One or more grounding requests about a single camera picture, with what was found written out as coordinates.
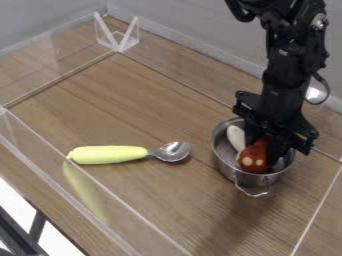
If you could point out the clear acrylic barrier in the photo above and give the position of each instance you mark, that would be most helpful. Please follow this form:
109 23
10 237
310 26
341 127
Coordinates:
73 94

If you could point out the silver pot with handles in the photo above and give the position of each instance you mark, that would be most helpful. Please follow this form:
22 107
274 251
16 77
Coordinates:
254 185

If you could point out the yellow-handled metal scoop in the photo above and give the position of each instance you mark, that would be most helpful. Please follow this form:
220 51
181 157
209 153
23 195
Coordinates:
94 155

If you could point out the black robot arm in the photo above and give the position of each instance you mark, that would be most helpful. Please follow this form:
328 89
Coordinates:
296 25

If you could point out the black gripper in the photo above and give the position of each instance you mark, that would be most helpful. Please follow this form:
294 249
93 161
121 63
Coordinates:
274 113

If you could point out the black table leg frame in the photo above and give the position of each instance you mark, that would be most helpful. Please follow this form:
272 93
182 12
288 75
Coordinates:
21 241

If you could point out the red toy mushroom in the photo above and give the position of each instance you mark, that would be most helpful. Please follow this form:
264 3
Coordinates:
252 157

